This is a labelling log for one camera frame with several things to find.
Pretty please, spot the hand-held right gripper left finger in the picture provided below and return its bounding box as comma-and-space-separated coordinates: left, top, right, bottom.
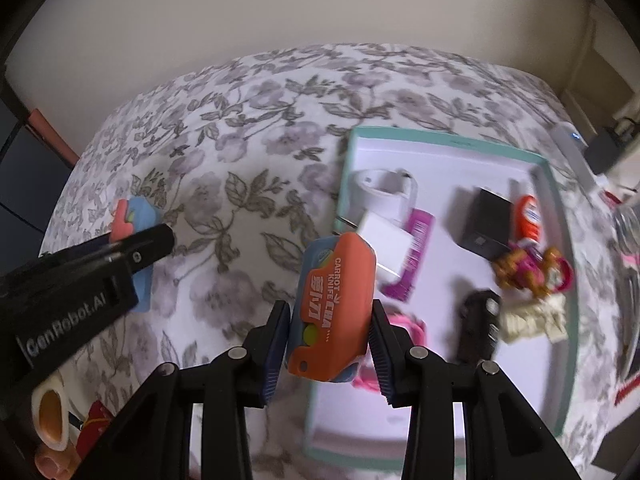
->
92, 300, 293, 480

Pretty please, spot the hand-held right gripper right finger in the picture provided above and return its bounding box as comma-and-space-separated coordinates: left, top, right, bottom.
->
369, 299, 582, 480

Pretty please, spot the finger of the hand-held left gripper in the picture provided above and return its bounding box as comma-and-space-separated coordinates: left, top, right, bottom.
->
44, 223, 176, 274

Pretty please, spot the blue pink toy piece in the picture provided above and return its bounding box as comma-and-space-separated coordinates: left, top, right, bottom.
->
112, 197, 164, 314

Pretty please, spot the pink smart band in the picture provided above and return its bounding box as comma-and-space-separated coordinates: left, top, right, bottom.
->
352, 312, 429, 389

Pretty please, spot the orange carrot knife toy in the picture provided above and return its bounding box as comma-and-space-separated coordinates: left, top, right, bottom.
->
284, 232, 377, 384

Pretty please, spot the black toy car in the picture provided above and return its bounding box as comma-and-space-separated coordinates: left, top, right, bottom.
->
455, 288, 503, 364

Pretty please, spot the white charger block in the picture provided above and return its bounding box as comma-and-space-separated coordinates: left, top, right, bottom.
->
339, 211, 417, 282

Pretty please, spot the magenta rectangular packet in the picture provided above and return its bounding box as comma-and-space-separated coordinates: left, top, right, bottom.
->
382, 208, 435, 302

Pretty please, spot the cream hair claw clip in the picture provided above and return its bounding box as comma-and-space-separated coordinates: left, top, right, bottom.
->
499, 293, 569, 344

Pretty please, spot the black charger block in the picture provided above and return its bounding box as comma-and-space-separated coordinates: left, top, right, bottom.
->
457, 187, 516, 262

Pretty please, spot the pink brown puppy toy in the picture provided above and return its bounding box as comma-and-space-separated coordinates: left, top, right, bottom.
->
492, 239, 575, 297

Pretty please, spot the teal rimmed white tray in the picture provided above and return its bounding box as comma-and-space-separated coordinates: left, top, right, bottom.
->
303, 126, 582, 464

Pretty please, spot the small red white toy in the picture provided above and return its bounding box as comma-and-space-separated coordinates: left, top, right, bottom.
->
513, 194, 544, 242

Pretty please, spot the person's left hand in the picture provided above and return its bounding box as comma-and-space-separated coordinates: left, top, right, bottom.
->
34, 446, 83, 479

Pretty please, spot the orange brown board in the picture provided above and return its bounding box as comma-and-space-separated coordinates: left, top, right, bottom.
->
27, 108, 79, 167

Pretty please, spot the dark cabinet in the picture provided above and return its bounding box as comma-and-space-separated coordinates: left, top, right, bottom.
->
0, 84, 77, 242

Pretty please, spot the black slim device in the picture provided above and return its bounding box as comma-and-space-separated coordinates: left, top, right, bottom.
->
619, 272, 640, 382

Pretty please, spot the clear plastic container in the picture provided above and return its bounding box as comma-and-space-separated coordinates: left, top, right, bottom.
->
613, 200, 640, 267

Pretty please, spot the white power strip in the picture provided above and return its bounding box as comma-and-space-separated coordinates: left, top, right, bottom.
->
549, 122, 609, 192

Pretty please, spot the black power adapter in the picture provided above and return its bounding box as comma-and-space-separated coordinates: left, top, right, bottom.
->
584, 127, 632, 174

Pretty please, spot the white shelf rack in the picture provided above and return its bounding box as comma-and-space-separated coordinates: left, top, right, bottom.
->
559, 0, 640, 127

